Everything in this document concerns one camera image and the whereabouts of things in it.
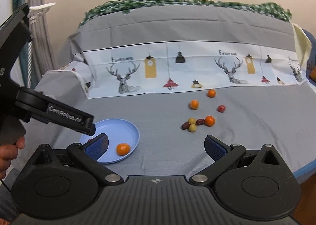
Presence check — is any cream cloth at sofa end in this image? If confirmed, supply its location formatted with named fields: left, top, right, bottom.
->
left=291, top=23, right=312, bottom=68

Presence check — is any small orange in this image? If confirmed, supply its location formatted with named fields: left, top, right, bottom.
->
left=205, top=115, right=215, bottom=127

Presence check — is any small red fruit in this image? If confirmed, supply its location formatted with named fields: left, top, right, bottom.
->
left=217, top=105, right=226, bottom=113

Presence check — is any large orange tangerine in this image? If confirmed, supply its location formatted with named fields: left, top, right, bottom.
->
left=116, top=143, right=131, bottom=156

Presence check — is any person's left hand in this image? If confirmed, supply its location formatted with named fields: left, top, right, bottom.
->
left=0, top=136, right=25, bottom=180

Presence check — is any yellow-green round fruit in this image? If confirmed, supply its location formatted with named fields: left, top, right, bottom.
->
left=188, top=124, right=197, bottom=132
left=188, top=118, right=196, bottom=124

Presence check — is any dark red date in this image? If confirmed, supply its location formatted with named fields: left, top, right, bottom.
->
left=181, top=122, right=190, bottom=130
left=196, top=119, right=205, bottom=126

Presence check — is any green checkered blanket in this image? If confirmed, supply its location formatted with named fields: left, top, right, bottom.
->
left=79, top=0, right=292, bottom=27

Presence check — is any small orange kumquat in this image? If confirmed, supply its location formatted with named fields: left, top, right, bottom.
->
left=207, top=89, right=216, bottom=98

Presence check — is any small orange fruit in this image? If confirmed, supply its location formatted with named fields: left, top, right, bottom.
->
left=189, top=99, right=199, bottom=110

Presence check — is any light blue plastic plate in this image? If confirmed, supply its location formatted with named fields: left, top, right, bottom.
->
left=79, top=119, right=140, bottom=164

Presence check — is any white wall hook rack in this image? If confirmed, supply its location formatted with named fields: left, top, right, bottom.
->
left=27, top=2, right=56, bottom=24

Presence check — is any grey printed sofa cover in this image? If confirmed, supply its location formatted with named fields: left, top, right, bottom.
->
left=9, top=5, right=316, bottom=188

